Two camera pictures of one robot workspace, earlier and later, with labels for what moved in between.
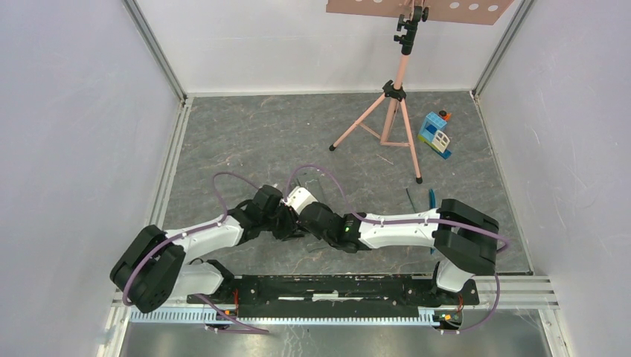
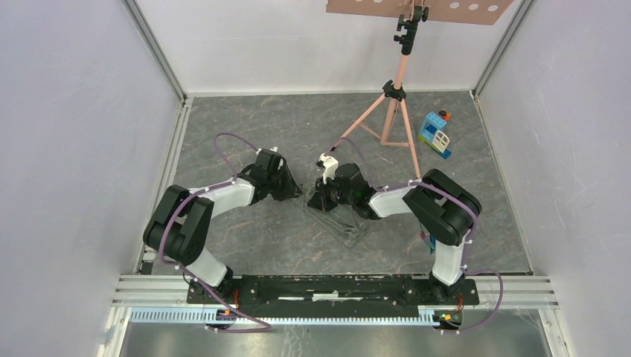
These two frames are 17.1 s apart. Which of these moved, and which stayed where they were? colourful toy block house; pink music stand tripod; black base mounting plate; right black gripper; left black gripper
Moved: left black gripper; right black gripper
Stayed: black base mounting plate; colourful toy block house; pink music stand tripod
